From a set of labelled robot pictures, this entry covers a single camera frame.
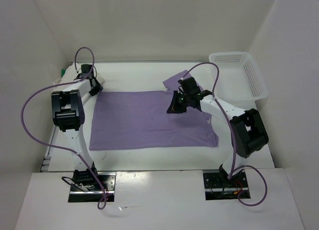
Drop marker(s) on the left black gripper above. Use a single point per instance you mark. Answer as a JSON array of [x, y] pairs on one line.
[[98, 88]]

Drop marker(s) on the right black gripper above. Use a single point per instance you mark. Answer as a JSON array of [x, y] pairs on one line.
[[174, 107]]

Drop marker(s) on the white t shirt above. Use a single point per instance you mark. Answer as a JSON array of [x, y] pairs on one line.
[[69, 76]]

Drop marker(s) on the lavender t shirt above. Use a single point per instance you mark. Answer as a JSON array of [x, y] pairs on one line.
[[136, 120]]

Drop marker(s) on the green t shirt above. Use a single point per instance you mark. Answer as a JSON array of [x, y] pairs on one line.
[[63, 72]]

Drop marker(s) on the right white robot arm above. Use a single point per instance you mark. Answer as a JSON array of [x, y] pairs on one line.
[[248, 133]]

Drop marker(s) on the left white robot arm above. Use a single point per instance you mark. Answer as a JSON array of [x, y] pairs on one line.
[[69, 116]]

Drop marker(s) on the white plastic basket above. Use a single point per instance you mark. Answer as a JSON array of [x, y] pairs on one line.
[[240, 77]]

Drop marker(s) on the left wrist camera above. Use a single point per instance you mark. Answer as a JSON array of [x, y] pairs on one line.
[[86, 71]]

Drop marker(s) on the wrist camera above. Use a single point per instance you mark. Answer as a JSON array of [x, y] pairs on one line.
[[86, 71], [189, 86]]

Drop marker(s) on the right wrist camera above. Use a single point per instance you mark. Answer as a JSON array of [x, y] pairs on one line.
[[189, 86]]

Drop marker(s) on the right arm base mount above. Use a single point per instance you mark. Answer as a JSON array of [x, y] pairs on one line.
[[217, 189]]

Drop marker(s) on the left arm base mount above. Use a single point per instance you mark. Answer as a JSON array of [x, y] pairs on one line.
[[88, 190]]

